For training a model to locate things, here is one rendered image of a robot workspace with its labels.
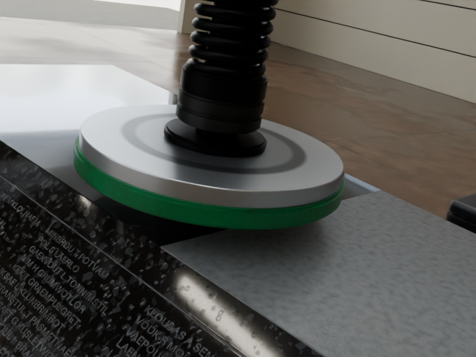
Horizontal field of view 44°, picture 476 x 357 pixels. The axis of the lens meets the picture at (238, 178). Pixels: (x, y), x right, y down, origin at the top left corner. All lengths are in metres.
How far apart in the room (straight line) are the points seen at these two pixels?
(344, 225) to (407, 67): 7.26
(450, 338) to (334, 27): 8.22
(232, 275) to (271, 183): 0.07
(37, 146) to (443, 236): 0.38
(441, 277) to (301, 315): 0.14
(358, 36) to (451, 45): 1.40
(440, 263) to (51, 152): 0.36
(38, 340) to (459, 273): 0.31
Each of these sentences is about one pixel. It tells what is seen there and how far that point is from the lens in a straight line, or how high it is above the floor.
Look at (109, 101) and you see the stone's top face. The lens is 0.78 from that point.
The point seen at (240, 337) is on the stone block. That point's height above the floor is 0.83.
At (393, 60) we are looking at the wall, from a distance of 7.88.
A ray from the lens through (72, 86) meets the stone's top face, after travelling 0.85.
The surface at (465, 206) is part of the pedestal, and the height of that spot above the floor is 0.74.
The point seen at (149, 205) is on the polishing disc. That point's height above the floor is 0.88.
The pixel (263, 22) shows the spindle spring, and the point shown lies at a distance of 0.46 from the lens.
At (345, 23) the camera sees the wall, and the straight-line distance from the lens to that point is 8.43.
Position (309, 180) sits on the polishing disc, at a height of 0.90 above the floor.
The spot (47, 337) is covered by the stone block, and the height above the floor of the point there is 0.77.
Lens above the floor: 1.03
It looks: 20 degrees down
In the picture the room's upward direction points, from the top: 10 degrees clockwise
